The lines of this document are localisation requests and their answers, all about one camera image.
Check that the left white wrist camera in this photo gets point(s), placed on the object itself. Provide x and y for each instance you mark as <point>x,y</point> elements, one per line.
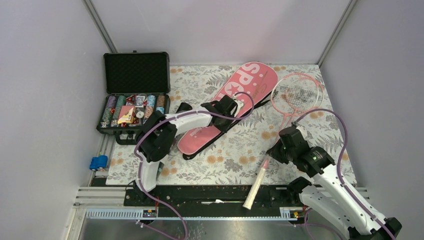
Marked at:
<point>239,101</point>

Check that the pink racket cover bag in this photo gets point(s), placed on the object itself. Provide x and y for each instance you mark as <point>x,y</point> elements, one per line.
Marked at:
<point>245,90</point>

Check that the black poker chip case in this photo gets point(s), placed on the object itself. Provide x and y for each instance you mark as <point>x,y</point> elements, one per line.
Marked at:
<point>131,78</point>

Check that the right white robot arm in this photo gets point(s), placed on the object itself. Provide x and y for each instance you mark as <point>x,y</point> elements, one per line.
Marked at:
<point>345,208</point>

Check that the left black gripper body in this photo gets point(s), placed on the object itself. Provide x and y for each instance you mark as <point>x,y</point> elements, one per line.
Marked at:
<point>224,124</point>

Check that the blue small block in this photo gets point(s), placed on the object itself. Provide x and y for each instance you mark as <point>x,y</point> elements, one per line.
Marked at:
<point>98,162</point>

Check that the black shuttlecock tube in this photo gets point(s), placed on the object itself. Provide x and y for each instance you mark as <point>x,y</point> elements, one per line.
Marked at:
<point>183,107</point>

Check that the playing card box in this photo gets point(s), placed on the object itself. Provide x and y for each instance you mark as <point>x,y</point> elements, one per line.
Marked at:
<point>126,115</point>

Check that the floral patterned table mat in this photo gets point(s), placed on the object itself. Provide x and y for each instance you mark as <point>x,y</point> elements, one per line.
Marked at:
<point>236,156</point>

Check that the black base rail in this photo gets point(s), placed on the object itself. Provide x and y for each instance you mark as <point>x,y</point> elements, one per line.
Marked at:
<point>218,201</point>

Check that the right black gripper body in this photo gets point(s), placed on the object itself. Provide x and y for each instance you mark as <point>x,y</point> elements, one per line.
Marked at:
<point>281,154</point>

